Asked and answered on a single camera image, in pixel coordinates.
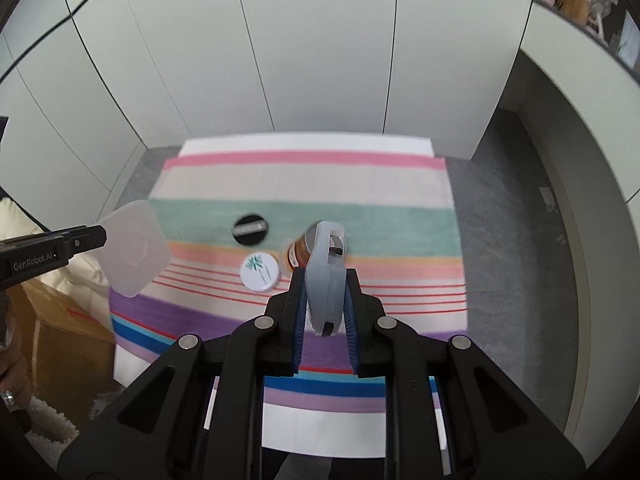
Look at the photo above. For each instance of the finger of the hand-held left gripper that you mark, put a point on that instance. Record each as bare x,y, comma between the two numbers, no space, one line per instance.
85,241

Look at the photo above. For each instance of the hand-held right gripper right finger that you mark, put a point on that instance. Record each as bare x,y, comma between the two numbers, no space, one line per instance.
351,320

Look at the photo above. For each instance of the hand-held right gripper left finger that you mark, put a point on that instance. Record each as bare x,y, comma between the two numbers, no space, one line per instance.
298,320

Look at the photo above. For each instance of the clear plastic case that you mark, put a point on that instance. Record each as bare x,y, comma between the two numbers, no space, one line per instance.
132,250

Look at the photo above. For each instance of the white round palm-print lid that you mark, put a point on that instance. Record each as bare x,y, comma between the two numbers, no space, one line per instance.
260,270

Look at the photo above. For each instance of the orange jar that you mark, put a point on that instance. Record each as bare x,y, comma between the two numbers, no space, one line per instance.
296,256

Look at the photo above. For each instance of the brown cardboard box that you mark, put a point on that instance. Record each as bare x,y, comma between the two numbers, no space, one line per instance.
60,345

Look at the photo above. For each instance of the black round lid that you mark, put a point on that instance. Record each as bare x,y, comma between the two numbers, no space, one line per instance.
250,229

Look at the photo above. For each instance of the person's left hand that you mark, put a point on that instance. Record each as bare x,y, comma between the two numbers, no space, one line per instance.
15,375

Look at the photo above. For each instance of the cream padded armchair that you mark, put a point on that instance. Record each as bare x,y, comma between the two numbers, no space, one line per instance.
80,280

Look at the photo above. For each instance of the white table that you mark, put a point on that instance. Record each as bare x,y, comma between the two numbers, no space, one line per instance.
325,430

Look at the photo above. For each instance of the striped cloth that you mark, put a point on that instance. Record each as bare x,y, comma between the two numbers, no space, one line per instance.
350,185

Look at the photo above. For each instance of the black pants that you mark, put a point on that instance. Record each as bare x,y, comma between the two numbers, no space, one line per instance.
320,467

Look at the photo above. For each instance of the floor socket plate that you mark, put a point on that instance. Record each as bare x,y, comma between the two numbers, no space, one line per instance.
548,200

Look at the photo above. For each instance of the white curved counter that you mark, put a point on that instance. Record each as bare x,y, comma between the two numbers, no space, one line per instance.
575,135

